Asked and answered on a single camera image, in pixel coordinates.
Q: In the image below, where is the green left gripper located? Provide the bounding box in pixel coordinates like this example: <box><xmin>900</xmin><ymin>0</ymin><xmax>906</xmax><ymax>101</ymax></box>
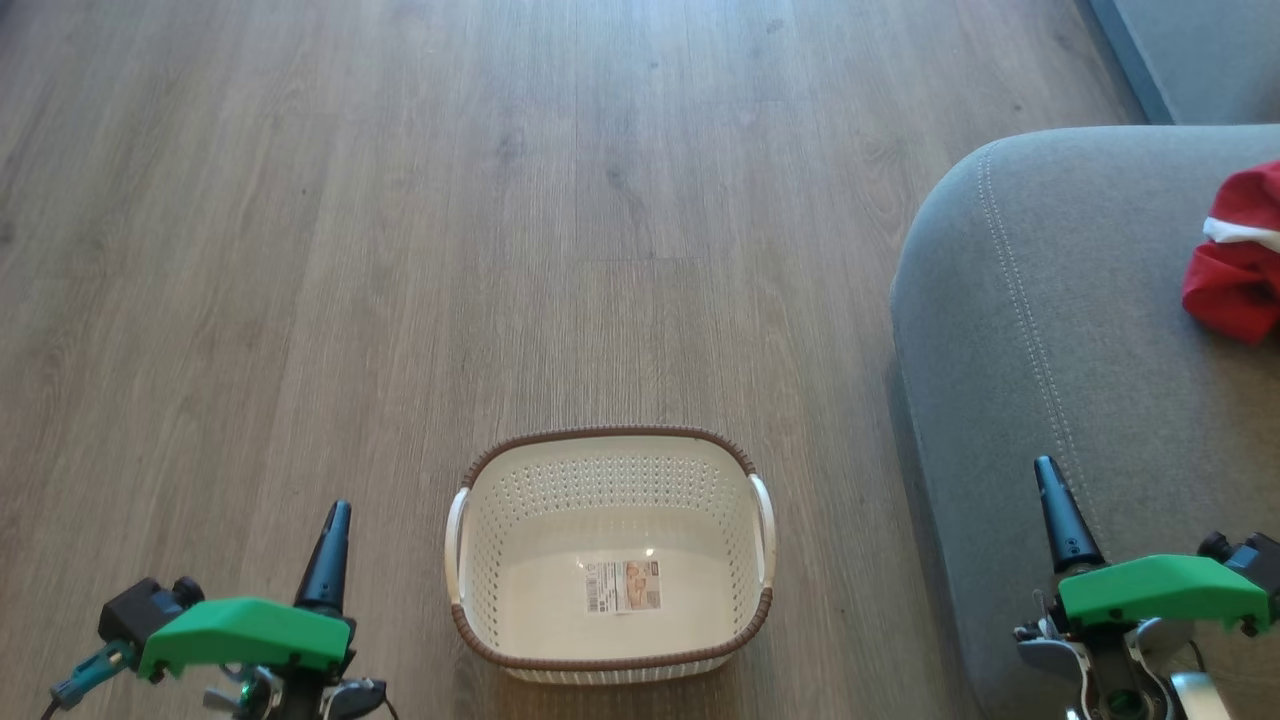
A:
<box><xmin>136</xmin><ymin>499</ymin><xmax>357</xmax><ymax>720</ymax></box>

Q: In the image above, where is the grey fabric sofa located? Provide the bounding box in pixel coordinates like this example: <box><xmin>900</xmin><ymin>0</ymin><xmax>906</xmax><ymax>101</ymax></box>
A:
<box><xmin>889</xmin><ymin>124</ymin><xmax>1280</xmax><ymax>720</ymax></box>

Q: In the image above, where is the white brown-rimmed laundry basket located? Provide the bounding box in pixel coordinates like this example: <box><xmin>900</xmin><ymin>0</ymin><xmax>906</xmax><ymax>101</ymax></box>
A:
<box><xmin>444</xmin><ymin>426</ymin><xmax>777</xmax><ymax>685</ymax></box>

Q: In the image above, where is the red and white garment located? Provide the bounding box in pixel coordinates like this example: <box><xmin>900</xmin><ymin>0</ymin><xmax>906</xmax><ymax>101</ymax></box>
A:
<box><xmin>1180</xmin><ymin>159</ymin><xmax>1280</xmax><ymax>345</ymax></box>

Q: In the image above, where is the product label sticker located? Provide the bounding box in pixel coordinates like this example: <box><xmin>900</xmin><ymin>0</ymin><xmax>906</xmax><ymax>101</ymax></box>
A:
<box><xmin>584</xmin><ymin>559</ymin><xmax>664</xmax><ymax>616</ymax></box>

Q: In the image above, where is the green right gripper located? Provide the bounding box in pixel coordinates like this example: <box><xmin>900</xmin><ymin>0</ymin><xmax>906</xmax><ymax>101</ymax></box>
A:
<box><xmin>1013</xmin><ymin>454</ymin><xmax>1274</xmax><ymax>720</ymax></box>

